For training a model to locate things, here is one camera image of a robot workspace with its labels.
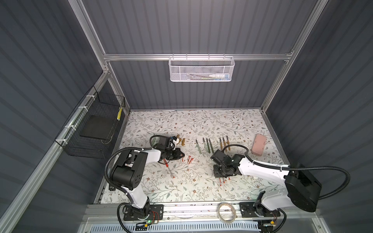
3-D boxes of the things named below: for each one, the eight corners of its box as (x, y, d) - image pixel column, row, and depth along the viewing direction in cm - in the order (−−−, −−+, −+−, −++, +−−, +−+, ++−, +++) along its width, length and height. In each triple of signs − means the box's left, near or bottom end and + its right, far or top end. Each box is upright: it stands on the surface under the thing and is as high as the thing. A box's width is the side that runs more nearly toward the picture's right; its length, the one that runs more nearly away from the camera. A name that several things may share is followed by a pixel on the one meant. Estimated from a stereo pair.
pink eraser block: (250, 153, 97) (252, 151, 95) (255, 135, 106) (257, 132, 104) (261, 157, 95) (263, 155, 93) (265, 138, 104) (266, 136, 102)
